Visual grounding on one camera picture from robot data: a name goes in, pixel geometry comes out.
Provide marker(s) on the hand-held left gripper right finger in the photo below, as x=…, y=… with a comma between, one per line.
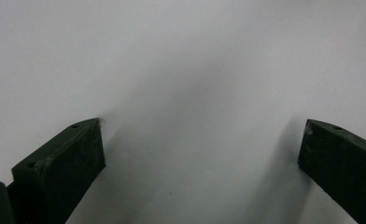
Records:
x=343, y=171

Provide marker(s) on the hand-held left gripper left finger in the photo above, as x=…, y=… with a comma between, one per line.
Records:
x=63, y=168

